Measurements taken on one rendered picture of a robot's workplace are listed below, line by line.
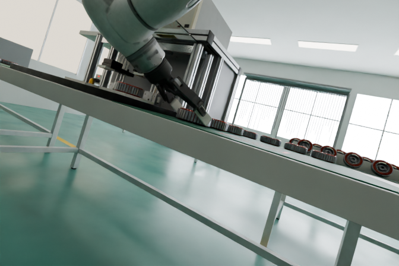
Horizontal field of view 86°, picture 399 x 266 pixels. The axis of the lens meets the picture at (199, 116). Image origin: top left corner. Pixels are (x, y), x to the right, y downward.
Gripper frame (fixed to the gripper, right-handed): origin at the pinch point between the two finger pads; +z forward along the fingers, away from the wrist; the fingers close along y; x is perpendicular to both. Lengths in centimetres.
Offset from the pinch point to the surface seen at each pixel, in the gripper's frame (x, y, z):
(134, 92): -4.0, -24.2, -11.5
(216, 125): 6.2, -3.7, 12.3
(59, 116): -42, -204, 4
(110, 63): 2, -52, -21
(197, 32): 30.1, -19.0, -13.1
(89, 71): -5, -71, -23
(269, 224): 4, -28, 128
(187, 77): 14.0, -16.8, -3.8
